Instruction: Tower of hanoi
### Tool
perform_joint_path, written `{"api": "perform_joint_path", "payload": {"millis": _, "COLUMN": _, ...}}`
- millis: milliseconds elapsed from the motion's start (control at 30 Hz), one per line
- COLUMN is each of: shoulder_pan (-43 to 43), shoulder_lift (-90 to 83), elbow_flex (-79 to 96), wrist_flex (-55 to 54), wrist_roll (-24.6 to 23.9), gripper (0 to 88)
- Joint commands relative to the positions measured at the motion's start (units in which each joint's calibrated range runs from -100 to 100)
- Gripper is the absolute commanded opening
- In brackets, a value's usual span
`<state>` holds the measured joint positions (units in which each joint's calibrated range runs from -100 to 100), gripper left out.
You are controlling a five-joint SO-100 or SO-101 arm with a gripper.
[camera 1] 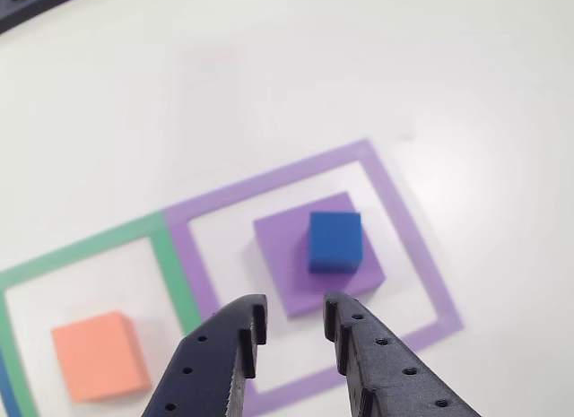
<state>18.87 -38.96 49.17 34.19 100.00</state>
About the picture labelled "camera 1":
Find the orange cube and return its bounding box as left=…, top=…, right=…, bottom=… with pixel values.
left=49, top=309, right=152, bottom=404

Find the large purple cube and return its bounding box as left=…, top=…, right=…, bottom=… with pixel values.
left=251, top=190, right=387, bottom=320

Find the small blue cube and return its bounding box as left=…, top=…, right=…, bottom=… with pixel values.
left=307, top=211, right=363, bottom=275

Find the black power strip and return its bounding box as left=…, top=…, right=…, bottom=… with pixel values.
left=0, top=0, right=107, bottom=36

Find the green square frame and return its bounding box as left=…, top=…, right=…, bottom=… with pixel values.
left=0, top=210, right=203, bottom=417

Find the purple square frame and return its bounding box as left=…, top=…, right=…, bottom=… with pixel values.
left=161, top=137, right=465, bottom=417

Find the blue square frame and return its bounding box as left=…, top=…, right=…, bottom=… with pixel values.
left=0, top=344, right=23, bottom=417

